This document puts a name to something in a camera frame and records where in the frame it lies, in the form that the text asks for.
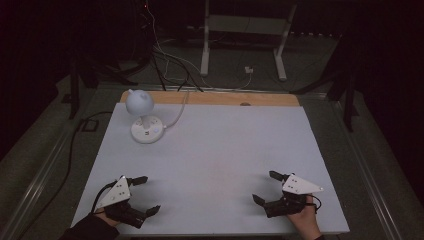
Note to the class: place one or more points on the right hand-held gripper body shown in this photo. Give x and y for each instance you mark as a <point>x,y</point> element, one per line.
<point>296,186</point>

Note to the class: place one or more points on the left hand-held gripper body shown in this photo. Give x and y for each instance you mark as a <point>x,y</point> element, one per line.
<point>117,195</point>

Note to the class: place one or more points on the person's left hand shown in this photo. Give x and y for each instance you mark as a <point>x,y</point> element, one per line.
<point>104,216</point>

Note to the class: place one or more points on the person's right hand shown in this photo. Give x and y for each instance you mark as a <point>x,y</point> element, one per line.
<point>305,218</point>

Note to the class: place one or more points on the white table mat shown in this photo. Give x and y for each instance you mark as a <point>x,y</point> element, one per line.
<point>216,160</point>

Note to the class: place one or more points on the white round desk lamp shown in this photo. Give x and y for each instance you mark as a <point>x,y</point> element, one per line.
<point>144,115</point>

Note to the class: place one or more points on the wooden table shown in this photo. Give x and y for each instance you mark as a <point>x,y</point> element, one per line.
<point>216,98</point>

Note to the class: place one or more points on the black stand legs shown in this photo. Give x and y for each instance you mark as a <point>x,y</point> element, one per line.
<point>75,86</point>
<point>346,96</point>

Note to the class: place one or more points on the white plug adapter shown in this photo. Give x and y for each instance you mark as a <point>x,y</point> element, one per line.
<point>248,70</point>

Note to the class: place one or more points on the white metal stand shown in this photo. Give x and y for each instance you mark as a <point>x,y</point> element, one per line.
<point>245,25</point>

